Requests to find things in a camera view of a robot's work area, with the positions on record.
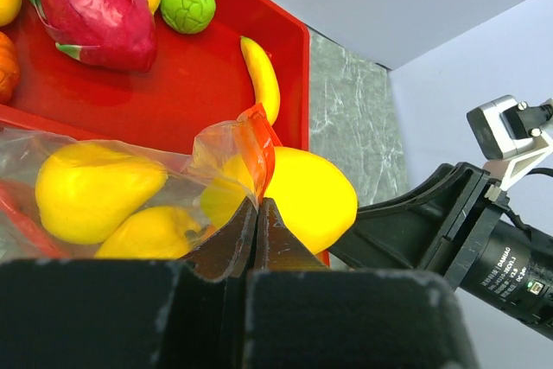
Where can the clear zip bag orange zipper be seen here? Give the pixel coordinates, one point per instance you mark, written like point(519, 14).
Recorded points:
point(250, 136)

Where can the yellow banana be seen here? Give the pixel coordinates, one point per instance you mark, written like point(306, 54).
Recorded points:
point(263, 77)

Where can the small orange pumpkin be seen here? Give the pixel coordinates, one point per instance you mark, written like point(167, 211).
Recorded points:
point(9, 67)

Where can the yellow orange fruit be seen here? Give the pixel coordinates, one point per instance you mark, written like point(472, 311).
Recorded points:
point(316, 201)

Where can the pink dragon fruit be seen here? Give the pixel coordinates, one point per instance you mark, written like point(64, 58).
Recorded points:
point(114, 34)

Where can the orange tangerine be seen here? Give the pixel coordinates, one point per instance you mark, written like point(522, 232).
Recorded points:
point(220, 200)

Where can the red plastic tray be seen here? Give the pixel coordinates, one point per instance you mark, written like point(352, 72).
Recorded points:
point(196, 81)

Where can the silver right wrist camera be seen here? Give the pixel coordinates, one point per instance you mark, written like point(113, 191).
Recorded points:
point(512, 136)

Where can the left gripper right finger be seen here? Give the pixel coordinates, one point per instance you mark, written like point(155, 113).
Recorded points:
point(277, 248)

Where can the green yellow guava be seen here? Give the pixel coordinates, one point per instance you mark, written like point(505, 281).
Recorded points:
point(188, 17)

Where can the yellow fruit front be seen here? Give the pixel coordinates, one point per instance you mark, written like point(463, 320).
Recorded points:
point(153, 233)

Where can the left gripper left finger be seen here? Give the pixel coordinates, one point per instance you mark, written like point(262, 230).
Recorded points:
point(226, 251)

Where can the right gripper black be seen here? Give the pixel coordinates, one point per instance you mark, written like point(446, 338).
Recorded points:
point(458, 223)

